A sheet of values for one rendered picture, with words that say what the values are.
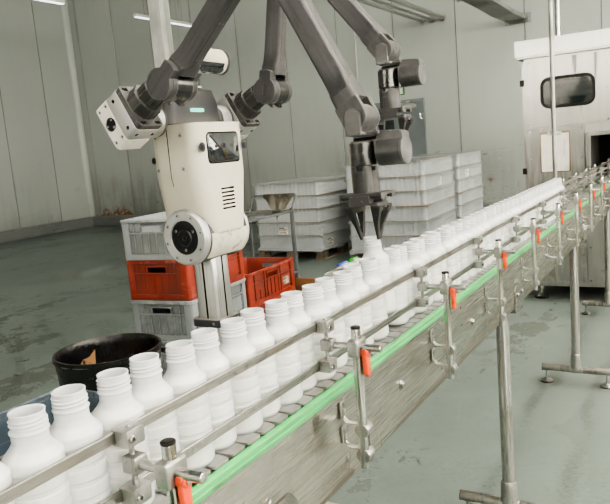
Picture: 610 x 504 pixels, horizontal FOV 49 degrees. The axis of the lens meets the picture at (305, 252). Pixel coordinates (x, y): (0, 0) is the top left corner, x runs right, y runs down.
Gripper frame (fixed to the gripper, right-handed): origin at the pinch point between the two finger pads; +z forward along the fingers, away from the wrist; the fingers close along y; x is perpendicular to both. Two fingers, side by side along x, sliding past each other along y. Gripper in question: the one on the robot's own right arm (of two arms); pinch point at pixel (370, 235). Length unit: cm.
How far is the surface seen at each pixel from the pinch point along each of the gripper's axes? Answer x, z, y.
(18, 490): -91, 11, 5
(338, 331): -24.2, 14.0, 3.4
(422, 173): 591, 11, -211
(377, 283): -7.4, 8.8, 4.1
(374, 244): -1.1, 1.8, 1.2
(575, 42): 432, -84, -21
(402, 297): 4.5, 14.4, 4.1
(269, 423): -49, 21, 4
